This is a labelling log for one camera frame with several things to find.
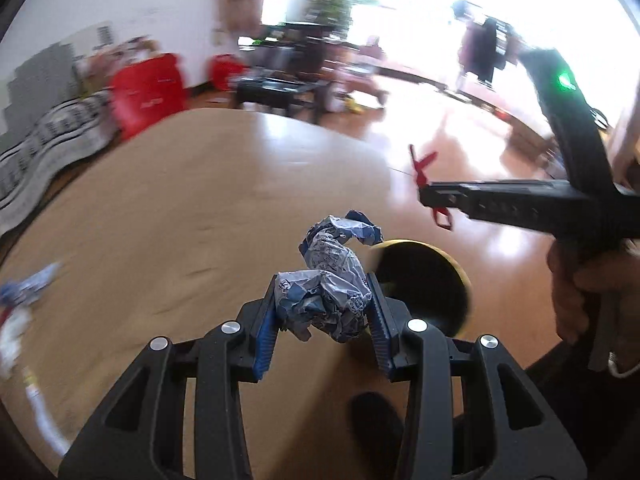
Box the black bin with yellow rim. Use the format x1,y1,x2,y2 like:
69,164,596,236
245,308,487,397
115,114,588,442
370,240,473,341

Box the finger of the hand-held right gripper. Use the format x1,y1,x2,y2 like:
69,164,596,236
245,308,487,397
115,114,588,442
419,180,576,233

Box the blue white wrapper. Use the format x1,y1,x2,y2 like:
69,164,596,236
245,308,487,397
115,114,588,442
274,210,385,345
0,261,63,311

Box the black white striped blanket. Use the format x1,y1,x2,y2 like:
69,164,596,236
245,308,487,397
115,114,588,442
0,22,121,233

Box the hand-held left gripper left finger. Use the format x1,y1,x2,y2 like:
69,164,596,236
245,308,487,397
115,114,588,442
59,275,281,480

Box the person's right hand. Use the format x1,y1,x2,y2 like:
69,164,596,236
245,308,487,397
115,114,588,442
546,237,640,346

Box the pile of pink packets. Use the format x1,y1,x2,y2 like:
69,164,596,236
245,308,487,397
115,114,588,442
75,37,161,96

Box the white cable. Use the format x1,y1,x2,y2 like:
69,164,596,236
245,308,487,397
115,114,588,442
607,350,640,379

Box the flat blue white wrapper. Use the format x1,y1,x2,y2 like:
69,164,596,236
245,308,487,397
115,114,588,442
0,261,63,311

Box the red plastic piece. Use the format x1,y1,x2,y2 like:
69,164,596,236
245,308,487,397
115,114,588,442
407,144,454,232

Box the black coffee table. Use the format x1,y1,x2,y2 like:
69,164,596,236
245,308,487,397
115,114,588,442
234,77,335,123

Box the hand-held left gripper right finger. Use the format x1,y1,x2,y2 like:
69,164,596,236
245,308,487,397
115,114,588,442
365,272,587,480

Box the red plastic chair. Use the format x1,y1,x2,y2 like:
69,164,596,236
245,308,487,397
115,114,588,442
109,53,187,138
209,54,247,92

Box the dark desk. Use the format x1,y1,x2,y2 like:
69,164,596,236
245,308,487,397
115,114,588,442
237,22,361,77

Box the long white wrapper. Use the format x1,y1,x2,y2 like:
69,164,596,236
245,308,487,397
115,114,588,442
0,310,68,456

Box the beige curtain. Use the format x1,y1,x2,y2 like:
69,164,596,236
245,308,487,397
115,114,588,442
220,0,263,48

